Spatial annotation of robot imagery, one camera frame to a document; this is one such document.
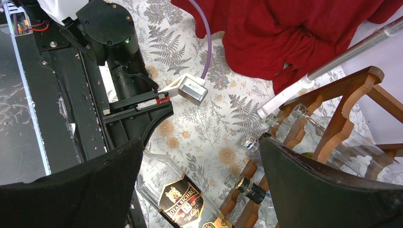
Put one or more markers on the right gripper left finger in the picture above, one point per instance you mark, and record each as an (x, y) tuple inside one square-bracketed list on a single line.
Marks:
[(94, 194)]

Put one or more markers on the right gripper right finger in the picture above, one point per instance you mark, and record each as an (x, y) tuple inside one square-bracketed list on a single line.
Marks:
[(309, 194)]

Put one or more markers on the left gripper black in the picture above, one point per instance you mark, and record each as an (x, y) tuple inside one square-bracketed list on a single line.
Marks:
[(135, 117)]

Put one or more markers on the clear square liquor bottle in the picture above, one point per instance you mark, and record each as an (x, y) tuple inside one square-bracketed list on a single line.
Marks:
[(258, 195)]

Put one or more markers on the clear glass flask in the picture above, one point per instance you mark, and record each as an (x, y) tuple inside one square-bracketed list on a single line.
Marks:
[(355, 152)]

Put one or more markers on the blue glass bottle silver cap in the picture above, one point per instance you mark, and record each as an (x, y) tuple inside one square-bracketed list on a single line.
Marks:
[(251, 144)]

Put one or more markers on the small clear glass bottle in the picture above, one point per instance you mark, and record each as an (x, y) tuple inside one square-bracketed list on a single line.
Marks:
[(272, 120)]

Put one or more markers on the clear bottle black gold cap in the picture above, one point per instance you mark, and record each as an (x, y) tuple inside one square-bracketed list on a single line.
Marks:
[(175, 196)]

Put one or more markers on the dark green wine bottle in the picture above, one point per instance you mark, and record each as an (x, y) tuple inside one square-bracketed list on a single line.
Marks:
[(308, 154)]

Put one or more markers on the small clear bottle bluish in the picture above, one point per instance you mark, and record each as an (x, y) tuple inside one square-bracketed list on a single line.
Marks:
[(232, 181)]

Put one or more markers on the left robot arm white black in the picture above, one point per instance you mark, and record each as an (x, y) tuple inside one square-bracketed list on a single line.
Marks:
[(105, 32)]

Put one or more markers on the wooden wine rack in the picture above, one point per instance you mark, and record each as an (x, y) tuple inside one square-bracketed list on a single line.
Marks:
[(335, 100)]

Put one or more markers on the floral table mat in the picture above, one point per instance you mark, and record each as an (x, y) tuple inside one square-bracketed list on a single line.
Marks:
[(201, 139)]

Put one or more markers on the vertical metal pole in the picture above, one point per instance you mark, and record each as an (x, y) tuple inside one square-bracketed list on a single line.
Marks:
[(307, 81)]

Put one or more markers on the red garment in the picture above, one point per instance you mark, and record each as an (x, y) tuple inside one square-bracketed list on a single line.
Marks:
[(283, 40)]

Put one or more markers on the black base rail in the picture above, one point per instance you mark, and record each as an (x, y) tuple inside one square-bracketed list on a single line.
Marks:
[(60, 83)]

